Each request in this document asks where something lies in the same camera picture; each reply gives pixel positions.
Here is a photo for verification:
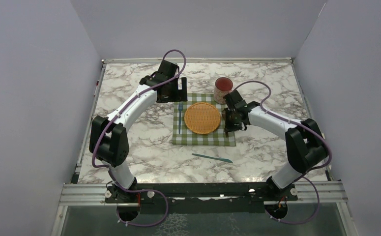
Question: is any blue handled utensil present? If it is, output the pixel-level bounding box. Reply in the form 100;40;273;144
178;102;183;134

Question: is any orange woven plate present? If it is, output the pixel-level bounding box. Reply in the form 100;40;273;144
184;102;221;135

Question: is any green white checkered cloth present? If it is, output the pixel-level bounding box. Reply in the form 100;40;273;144
172;93;236;147

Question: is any pink ceramic mug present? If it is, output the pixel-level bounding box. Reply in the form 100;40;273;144
213;77;234;104

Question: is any teal plastic knife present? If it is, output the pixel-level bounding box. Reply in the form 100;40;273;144
192;153;233;164

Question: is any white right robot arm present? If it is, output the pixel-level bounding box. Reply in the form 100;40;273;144
222;90;329;200

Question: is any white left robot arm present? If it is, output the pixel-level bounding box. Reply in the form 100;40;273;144
89;60;186;202

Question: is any aluminium mounting rail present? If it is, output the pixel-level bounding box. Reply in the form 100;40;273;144
59;181;348;207

